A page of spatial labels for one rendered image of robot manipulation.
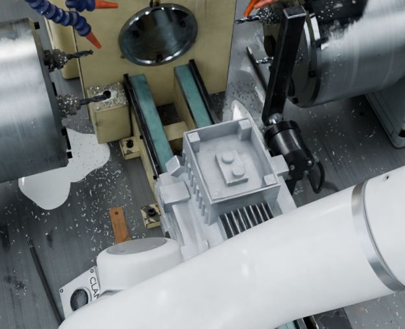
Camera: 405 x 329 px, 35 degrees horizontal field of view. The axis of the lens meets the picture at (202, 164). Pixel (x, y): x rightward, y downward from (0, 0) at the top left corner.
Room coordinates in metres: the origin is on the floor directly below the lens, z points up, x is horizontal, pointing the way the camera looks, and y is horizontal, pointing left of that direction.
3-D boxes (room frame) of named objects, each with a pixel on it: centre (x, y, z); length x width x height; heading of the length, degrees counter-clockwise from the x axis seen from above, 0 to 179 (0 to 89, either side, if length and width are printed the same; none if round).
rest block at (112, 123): (0.75, 0.19, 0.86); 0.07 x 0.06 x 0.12; 112
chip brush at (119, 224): (0.47, 0.12, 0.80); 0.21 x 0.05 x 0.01; 19
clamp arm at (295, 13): (0.66, -0.11, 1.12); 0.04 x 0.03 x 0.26; 22
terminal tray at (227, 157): (0.48, -0.04, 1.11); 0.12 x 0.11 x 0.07; 22
